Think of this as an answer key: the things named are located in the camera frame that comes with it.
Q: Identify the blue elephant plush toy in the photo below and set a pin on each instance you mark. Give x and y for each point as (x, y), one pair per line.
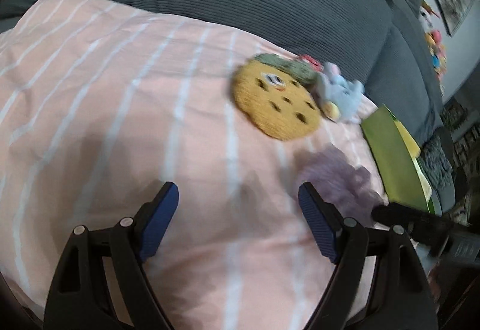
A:
(338, 99)

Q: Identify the green towel cloth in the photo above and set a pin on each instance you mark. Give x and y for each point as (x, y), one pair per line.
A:
(300, 71)

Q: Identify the grey knitted throw blanket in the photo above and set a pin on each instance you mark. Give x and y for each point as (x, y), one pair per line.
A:
(437, 168)

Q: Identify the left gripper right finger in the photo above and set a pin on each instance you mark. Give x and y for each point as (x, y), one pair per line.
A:
(378, 281)

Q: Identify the red white patterned pouch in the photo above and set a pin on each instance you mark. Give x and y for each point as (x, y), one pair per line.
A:
(316, 65)

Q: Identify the green cardboard box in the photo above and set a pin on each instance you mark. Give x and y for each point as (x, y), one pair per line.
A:
(400, 181)

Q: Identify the yellow cookie plush toy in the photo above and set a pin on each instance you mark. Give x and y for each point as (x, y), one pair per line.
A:
(273, 100)

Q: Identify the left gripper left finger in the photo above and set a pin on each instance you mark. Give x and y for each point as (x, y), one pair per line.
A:
(79, 296)

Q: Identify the purple mesh bath pouf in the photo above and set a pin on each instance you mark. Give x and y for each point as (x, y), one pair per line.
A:
(339, 183)

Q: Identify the pink white striped blanket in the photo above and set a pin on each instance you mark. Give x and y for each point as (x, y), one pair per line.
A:
(102, 103)

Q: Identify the yellow green sponge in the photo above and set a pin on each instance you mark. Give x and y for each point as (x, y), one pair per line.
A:
(414, 153)

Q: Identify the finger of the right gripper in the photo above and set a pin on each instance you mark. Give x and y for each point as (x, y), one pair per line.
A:
(419, 225)

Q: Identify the colourful plush toys on sofa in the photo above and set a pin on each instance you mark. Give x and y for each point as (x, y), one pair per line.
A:
(433, 38)

